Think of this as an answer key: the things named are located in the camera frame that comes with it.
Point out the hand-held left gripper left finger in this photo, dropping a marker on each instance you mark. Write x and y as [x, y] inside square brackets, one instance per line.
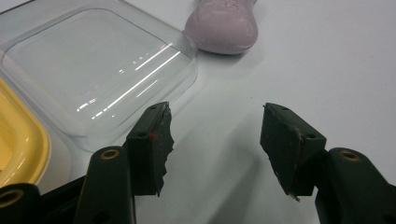
[146, 155]

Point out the yellow plastic container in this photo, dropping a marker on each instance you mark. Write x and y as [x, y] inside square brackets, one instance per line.
[18, 146]

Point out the pale purple clay lump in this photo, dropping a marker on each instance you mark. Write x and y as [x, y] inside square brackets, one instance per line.
[222, 26]

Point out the clear plastic container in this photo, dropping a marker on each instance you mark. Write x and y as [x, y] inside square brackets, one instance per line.
[93, 68]

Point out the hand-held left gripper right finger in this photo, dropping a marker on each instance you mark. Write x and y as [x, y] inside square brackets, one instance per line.
[295, 149]

